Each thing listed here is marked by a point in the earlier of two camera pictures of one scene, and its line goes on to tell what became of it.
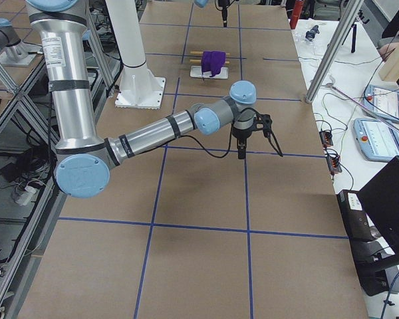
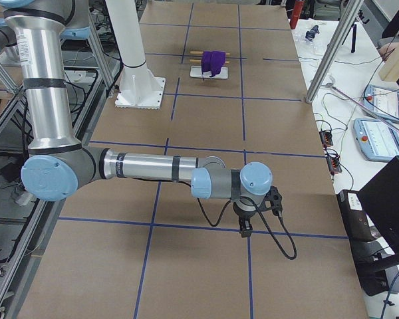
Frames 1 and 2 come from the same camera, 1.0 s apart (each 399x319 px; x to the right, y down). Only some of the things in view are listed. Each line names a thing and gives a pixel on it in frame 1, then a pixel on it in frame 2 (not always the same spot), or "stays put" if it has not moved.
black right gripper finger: (242, 153) -> (247, 233)
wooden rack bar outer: (201, 52) stays put
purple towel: (213, 61) stays put
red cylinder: (296, 10) stays put
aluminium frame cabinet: (24, 196) stays put
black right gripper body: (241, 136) -> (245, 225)
